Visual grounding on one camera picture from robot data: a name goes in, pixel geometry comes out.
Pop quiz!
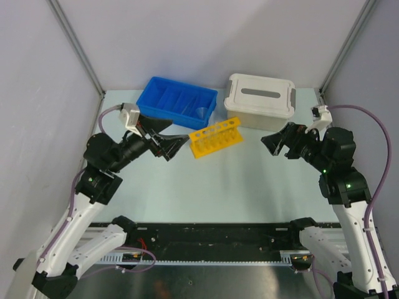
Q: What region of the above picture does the white plastic lid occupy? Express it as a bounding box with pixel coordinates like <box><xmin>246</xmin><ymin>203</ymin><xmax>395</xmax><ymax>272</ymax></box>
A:
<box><xmin>224</xmin><ymin>74</ymin><xmax>296</xmax><ymax>120</ymax></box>

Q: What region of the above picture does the blue plastic divided bin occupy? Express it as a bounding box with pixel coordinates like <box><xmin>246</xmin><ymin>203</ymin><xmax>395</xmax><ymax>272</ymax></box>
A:
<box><xmin>137</xmin><ymin>77</ymin><xmax>218</xmax><ymax>130</ymax></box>

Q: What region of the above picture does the clear glass funnel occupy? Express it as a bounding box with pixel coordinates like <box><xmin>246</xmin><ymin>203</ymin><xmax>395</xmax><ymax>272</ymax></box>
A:
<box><xmin>196</xmin><ymin>107</ymin><xmax>208</xmax><ymax>120</ymax></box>

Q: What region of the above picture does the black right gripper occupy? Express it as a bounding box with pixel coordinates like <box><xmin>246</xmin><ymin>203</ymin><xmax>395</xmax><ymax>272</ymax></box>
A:
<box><xmin>261</xmin><ymin>121</ymin><xmax>332</xmax><ymax>173</ymax></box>

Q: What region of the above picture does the clear glass test tube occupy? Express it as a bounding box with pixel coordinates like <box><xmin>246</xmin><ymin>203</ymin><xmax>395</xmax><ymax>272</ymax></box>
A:
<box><xmin>209</xmin><ymin>122</ymin><xmax>219</xmax><ymax>148</ymax></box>

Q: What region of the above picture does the beige plastic storage box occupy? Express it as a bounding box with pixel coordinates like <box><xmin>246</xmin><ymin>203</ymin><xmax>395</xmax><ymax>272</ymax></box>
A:
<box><xmin>226</xmin><ymin>107</ymin><xmax>295</xmax><ymax>132</ymax></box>

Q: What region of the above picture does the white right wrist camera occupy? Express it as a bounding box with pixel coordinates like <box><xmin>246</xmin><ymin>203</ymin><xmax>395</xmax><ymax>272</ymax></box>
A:
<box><xmin>305</xmin><ymin>105</ymin><xmax>332</xmax><ymax>133</ymax></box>

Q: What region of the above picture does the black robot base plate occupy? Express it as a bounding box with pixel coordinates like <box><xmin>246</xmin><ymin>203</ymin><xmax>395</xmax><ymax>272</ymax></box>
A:
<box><xmin>126</xmin><ymin>222</ymin><xmax>304</xmax><ymax>254</ymax></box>

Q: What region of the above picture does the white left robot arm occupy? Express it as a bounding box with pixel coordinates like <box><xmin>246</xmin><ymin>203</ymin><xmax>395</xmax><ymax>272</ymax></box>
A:
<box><xmin>6</xmin><ymin>115</ymin><xmax>189</xmax><ymax>298</ymax></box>

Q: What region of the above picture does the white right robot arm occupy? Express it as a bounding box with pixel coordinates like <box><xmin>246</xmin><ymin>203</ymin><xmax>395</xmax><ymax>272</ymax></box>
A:
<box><xmin>261</xmin><ymin>122</ymin><xmax>398</xmax><ymax>298</ymax></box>

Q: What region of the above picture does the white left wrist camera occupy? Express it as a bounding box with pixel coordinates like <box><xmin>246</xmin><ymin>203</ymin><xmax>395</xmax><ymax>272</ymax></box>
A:
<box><xmin>119</xmin><ymin>103</ymin><xmax>142</xmax><ymax>137</ymax></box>

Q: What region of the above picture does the slotted cable duct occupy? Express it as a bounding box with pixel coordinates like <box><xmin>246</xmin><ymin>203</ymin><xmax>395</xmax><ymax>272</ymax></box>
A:
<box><xmin>96</xmin><ymin>249</ymin><xmax>311</xmax><ymax>266</ymax></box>

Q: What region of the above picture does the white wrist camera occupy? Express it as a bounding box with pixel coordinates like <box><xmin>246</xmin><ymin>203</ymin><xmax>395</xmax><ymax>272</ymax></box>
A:
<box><xmin>305</xmin><ymin>105</ymin><xmax>332</xmax><ymax>133</ymax></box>
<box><xmin>119</xmin><ymin>103</ymin><xmax>142</xmax><ymax>137</ymax></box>

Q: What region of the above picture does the yellow test tube rack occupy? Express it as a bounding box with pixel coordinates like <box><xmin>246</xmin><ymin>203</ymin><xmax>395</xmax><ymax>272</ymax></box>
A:
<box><xmin>189</xmin><ymin>117</ymin><xmax>243</xmax><ymax>159</ymax></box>

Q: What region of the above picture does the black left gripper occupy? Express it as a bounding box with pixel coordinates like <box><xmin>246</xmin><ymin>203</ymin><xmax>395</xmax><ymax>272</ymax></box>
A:
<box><xmin>108</xmin><ymin>114</ymin><xmax>189</xmax><ymax>174</ymax></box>

